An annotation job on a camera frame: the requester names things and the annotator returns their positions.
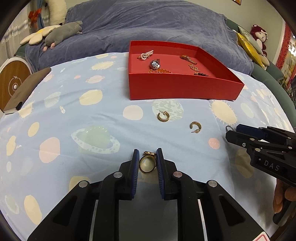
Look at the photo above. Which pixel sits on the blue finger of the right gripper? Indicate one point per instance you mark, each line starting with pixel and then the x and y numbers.
pixel 258 133
pixel 240 139

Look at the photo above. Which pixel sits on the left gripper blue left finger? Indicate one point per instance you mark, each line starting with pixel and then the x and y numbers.
pixel 133 173

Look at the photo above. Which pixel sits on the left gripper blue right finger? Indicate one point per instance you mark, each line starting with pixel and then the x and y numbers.
pixel 160 168

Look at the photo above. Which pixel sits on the gold hoop earring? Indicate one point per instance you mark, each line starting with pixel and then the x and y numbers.
pixel 195 126
pixel 163 116

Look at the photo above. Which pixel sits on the silver blue-dial wristwatch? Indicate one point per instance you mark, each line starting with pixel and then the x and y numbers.
pixel 154 64

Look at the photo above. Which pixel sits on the gold wristwatch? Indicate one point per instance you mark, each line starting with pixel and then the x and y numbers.
pixel 188 59

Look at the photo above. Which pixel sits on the gold chain bangle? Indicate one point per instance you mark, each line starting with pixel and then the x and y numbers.
pixel 159 70

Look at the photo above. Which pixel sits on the right hand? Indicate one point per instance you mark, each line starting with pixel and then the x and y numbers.
pixel 282 191

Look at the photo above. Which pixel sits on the green sofa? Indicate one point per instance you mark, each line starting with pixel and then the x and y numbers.
pixel 270 78

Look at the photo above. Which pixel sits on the blue planet-print bedsheet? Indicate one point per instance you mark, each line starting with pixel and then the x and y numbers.
pixel 80 124

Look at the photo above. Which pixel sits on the red cardboard tray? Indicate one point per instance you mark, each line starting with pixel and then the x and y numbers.
pixel 208 79

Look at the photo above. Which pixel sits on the yellow pillow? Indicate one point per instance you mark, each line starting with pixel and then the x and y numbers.
pixel 249 49

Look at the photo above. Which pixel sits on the red monkey plush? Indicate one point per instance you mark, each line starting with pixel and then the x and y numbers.
pixel 260 36

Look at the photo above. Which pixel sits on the grey green pillow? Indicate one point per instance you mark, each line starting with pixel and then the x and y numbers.
pixel 250 39

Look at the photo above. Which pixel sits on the brown notebook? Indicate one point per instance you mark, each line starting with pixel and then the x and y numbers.
pixel 25 90

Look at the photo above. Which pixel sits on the dark blue blanket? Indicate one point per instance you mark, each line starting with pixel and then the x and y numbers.
pixel 110 26

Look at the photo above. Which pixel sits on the grey plush toy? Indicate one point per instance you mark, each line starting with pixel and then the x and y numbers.
pixel 61 33

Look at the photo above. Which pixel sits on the round wooden white device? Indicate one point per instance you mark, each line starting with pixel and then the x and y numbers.
pixel 14 71

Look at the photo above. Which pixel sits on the flower-shaped cushion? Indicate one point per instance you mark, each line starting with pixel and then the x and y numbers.
pixel 37 37

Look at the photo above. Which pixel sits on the red bow curtain tie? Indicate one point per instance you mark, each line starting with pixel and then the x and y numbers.
pixel 33 17

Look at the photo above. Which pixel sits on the framed wall picture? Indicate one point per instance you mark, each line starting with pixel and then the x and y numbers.
pixel 237 1

